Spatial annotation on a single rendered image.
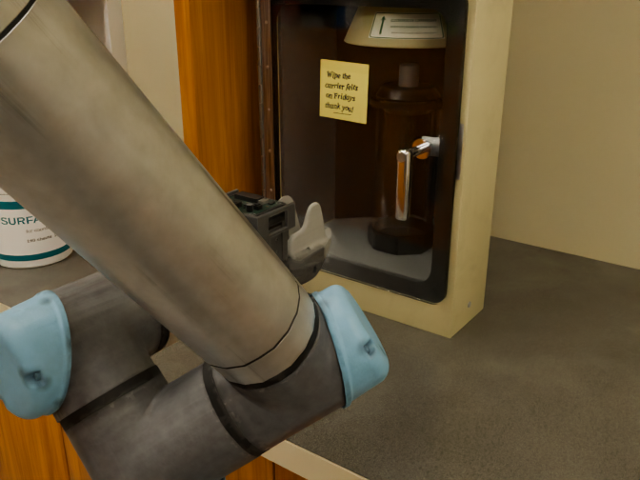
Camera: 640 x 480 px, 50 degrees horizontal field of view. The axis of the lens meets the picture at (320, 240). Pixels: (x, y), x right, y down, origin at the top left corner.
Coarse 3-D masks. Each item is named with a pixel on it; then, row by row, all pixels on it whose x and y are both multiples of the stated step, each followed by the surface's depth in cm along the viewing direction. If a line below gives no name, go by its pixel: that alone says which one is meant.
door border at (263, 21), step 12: (264, 0) 94; (264, 12) 94; (264, 24) 95; (264, 36) 96; (264, 48) 96; (264, 60) 97; (264, 72) 97; (264, 84) 98; (264, 96) 99; (264, 108) 99; (264, 120) 100; (264, 132) 101; (264, 144) 102; (264, 156) 102; (264, 168) 103; (264, 192) 104
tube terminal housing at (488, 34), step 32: (480, 0) 78; (512, 0) 86; (480, 32) 80; (480, 64) 82; (480, 96) 84; (480, 128) 86; (480, 160) 89; (480, 192) 91; (480, 224) 94; (480, 256) 96; (320, 288) 105; (352, 288) 101; (448, 288) 91; (480, 288) 99; (416, 320) 96; (448, 320) 93
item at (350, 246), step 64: (320, 0) 88; (384, 0) 83; (448, 0) 78; (320, 64) 91; (384, 64) 86; (448, 64) 81; (320, 128) 95; (384, 128) 88; (448, 128) 83; (320, 192) 98; (384, 192) 91; (448, 192) 86; (384, 256) 95; (448, 256) 89
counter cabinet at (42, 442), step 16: (0, 400) 122; (0, 416) 124; (16, 416) 120; (48, 416) 113; (0, 432) 126; (16, 432) 122; (32, 432) 118; (48, 432) 114; (64, 432) 111; (0, 448) 128; (16, 448) 124; (32, 448) 120; (48, 448) 116; (64, 448) 113; (0, 464) 131; (16, 464) 126; (32, 464) 122; (48, 464) 118; (64, 464) 114; (80, 464) 111; (256, 464) 83; (272, 464) 81
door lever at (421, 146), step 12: (420, 144) 86; (408, 156) 82; (420, 156) 86; (408, 168) 83; (396, 180) 84; (408, 180) 83; (396, 192) 84; (408, 192) 84; (396, 204) 85; (408, 204) 85; (396, 216) 85; (408, 216) 85
